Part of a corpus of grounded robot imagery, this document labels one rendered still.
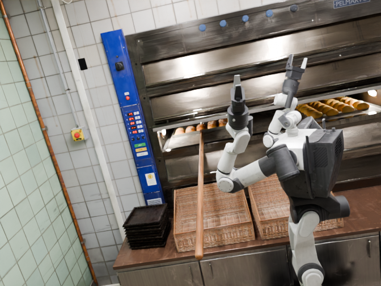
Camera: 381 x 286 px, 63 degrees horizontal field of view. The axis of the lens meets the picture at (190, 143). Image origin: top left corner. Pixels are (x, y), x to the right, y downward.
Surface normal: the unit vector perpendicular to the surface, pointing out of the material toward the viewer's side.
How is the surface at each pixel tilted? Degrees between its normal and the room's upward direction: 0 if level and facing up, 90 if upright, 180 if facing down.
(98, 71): 90
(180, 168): 70
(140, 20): 90
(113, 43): 90
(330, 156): 90
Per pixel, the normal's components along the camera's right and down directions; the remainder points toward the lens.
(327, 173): -0.59, 0.33
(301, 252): -0.04, 0.28
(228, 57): -0.11, -0.06
